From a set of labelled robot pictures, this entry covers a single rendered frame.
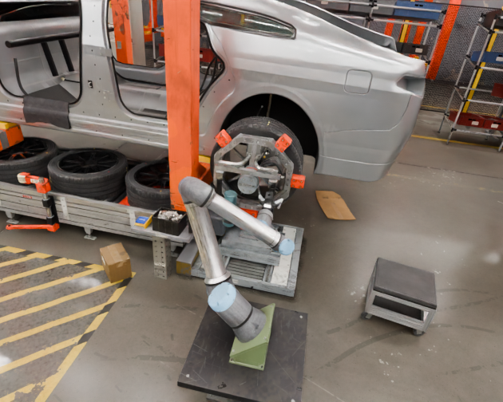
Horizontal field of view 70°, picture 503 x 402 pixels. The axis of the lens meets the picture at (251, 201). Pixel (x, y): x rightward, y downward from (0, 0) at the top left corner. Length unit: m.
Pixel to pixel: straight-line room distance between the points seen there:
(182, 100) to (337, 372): 1.91
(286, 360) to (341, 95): 1.74
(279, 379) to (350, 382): 0.59
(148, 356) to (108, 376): 0.24
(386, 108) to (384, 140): 0.24
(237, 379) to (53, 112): 2.62
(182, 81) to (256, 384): 1.71
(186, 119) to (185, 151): 0.22
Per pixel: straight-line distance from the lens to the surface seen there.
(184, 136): 2.38
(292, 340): 2.14
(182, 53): 2.25
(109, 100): 3.19
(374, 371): 2.54
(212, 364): 2.01
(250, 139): 2.35
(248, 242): 2.85
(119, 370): 2.41
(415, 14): 6.24
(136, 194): 3.02
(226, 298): 1.81
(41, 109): 3.61
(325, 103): 2.67
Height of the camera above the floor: 1.96
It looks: 31 degrees down
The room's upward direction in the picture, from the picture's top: 5 degrees clockwise
